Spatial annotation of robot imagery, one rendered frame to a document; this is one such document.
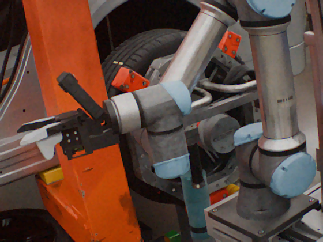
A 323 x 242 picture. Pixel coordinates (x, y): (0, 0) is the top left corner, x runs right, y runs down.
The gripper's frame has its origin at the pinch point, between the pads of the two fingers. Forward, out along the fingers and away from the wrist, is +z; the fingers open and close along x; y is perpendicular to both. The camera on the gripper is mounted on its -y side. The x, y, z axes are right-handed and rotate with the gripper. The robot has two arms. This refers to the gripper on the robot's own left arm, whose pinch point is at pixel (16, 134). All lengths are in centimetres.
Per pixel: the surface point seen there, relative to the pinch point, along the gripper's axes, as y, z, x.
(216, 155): 45, -72, 93
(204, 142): 31, -60, 68
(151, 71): 5, -50, 76
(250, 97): 19, -76, 60
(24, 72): -5, -8, 106
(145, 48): -3, -51, 82
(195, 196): 49, -52, 66
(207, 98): 15, -60, 58
